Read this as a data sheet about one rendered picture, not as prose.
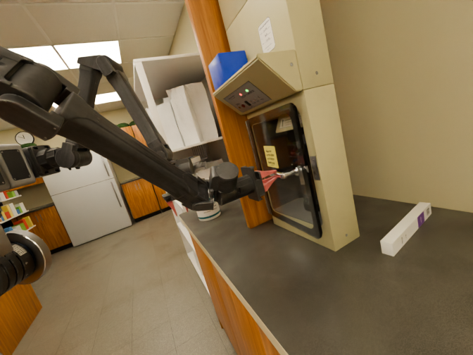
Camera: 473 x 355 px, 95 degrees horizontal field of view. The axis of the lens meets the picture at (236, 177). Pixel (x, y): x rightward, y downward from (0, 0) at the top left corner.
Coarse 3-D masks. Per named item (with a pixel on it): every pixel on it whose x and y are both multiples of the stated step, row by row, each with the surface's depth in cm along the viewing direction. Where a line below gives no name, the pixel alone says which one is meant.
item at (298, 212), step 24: (264, 120) 71; (288, 120) 59; (264, 144) 77; (288, 144) 63; (264, 168) 83; (288, 168) 67; (288, 192) 72; (312, 192) 60; (288, 216) 77; (312, 216) 63
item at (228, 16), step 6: (222, 0) 74; (228, 0) 72; (234, 0) 69; (240, 0) 66; (246, 0) 64; (222, 6) 76; (228, 6) 73; (234, 6) 70; (240, 6) 67; (222, 12) 77; (228, 12) 74; (234, 12) 71; (222, 18) 78; (228, 18) 75; (234, 18) 72; (228, 24) 76
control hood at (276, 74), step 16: (256, 64) 52; (272, 64) 51; (288, 64) 53; (240, 80) 61; (256, 80) 58; (272, 80) 55; (288, 80) 54; (224, 96) 75; (272, 96) 62; (240, 112) 81
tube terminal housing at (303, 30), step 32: (256, 0) 60; (288, 0) 52; (256, 32) 64; (288, 32) 54; (320, 32) 57; (320, 64) 57; (288, 96) 61; (320, 96) 58; (320, 128) 59; (320, 160) 60; (320, 192) 62; (352, 192) 66; (288, 224) 83; (352, 224) 67
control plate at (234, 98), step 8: (240, 88) 65; (248, 88) 63; (256, 88) 61; (232, 96) 72; (240, 96) 70; (248, 96) 68; (256, 96) 65; (264, 96) 64; (232, 104) 78; (240, 104) 75; (256, 104) 70
